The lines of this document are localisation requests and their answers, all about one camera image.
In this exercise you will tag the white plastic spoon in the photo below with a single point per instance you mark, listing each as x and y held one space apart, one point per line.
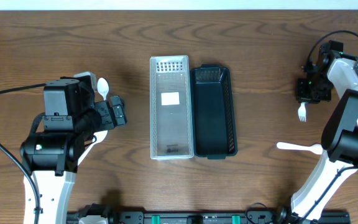
103 88
315 149

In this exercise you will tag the dark green plastic basket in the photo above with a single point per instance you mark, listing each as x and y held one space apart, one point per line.
213 112

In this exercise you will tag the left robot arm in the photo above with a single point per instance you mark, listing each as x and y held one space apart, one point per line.
78 115

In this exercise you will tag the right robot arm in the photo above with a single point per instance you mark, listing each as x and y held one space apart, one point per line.
338 71

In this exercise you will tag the clear perforated plastic basket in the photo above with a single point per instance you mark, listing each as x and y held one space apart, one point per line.
171 127

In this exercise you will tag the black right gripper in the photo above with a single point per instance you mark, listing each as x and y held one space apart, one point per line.
303 95

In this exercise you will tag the white plastic fork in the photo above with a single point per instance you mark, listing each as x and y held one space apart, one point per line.
302 112

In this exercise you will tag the black mounting rail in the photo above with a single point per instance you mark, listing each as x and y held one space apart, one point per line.
97 213

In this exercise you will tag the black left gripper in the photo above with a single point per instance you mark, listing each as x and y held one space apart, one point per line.
117 111

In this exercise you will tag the white label sticker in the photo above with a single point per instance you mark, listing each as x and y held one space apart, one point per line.
171 98

